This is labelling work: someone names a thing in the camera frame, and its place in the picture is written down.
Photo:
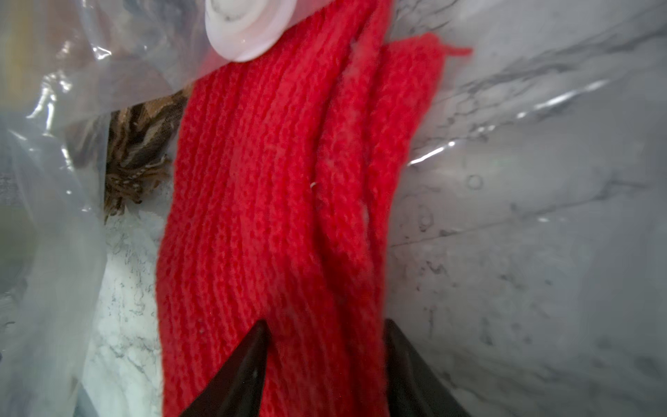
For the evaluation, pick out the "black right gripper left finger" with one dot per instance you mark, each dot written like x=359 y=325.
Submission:
x=236 y=390

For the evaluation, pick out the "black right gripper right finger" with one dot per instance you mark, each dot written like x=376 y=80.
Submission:
x=413 y=389

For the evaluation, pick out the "red knitted scarf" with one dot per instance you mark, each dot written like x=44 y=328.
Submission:
x=285 y=176

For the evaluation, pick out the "brown striped fringed scarf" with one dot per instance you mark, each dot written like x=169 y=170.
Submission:
x=137 y=159

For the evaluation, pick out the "white vacuum bag valve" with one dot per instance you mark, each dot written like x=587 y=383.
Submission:
x=240 y=31

